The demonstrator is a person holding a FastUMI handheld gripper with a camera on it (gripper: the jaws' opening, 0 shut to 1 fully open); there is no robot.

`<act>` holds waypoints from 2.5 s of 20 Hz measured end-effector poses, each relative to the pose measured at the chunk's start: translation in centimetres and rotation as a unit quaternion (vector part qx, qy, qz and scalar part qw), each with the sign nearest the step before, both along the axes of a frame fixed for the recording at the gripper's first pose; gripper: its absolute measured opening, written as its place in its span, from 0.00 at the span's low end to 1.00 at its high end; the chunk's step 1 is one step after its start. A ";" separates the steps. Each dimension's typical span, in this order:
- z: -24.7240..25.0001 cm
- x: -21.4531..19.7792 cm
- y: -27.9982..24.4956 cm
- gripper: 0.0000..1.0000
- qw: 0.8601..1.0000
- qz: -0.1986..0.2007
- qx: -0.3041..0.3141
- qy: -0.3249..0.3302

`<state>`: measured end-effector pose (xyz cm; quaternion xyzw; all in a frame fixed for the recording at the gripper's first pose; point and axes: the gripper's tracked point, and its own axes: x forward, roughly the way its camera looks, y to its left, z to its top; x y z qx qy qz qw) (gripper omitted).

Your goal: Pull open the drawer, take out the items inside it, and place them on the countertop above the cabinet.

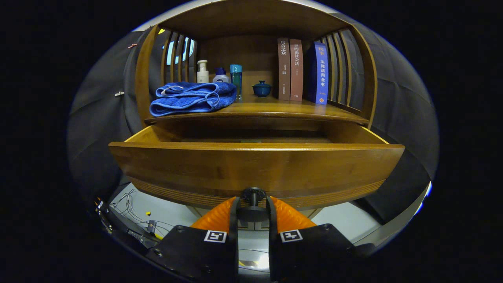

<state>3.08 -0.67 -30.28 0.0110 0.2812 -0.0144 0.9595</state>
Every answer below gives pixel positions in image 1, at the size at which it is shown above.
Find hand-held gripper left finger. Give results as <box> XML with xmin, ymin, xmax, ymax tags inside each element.
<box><xmin>147</xmin><ymin>196</ymin><xmax>240</xmax><ymax>283</ymax></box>

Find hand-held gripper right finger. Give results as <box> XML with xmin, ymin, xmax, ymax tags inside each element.
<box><xmin>267</xmin><ymin>196</ymin><xmax>376</xmax><ymax>281</ymax></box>

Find wooden drawer with black knob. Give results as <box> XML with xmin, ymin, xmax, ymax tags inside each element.
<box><xmin>108</xmin><ymin>118</ymin><xmax>405</xmax><ymax>226</ymax></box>

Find wooden countertop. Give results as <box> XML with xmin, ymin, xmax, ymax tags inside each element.
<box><xmin>145</xmin><ymin>94</ymin><xmax>370</xmax><ymax>125</ymax></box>

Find wooden cabinet with slatted shelf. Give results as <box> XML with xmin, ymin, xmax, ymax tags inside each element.
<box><xmin>134</xmin><ymin>0</ymin><xmax>378</xmax><ymax>230</ymax></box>

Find folded blue towel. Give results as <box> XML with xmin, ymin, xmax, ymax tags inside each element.
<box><xmin>149</xmin><ymin>81</ymin><xmax>237</xmax><ymax>117</ymax></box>

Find blue lidded teacup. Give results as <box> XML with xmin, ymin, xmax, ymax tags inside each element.
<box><xmin>252</xmin><ymin>80</ymin><xmax>273</xmax><ymax>97</ymax></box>

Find teal transparent bottle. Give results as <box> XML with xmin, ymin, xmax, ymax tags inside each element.
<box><xmin>230</xmin><ymin>64</ymin><xmax>243</xmax><ymax>99</ymax></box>

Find white pump bottle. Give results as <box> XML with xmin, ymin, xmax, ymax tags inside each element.
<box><xmin>196</xmin><ymin>60</ymin><xmax>209</xmax><ymax>84</ymax></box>

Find blue book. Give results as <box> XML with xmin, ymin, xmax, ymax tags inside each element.
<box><xmin>307</xmin><ymin>41</ymin><xmax>329</xmax><ymax>105</ymax></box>

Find reddish brown book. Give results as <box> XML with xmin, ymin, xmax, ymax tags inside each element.
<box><xmin>289</xmin><ymin>39</ymin><xmax>304</xmax><ymax>103</ymax></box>

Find dark brown book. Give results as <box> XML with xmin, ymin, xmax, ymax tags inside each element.
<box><xmin>277</xmin><ymin>37</ymin><xmax>291</xmax><ymax>101</ymax></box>

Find thin floor cables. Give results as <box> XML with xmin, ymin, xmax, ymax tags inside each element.
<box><xmin>109</xmin><ymin>189</ymin><xmax>175</xmax><ymax>238</ymax></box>

